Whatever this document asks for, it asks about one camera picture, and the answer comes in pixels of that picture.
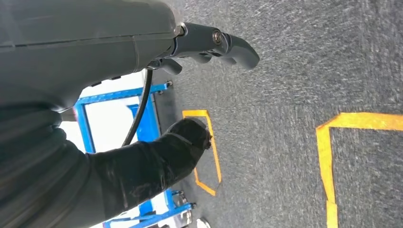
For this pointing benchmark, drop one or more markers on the white car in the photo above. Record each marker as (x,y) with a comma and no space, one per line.
(107,126)

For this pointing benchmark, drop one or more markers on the yellow floor tape square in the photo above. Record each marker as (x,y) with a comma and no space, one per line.
(324,157)
(215,157)

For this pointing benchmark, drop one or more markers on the blue metal shelf rack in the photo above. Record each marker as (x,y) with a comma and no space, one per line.
(146,126)

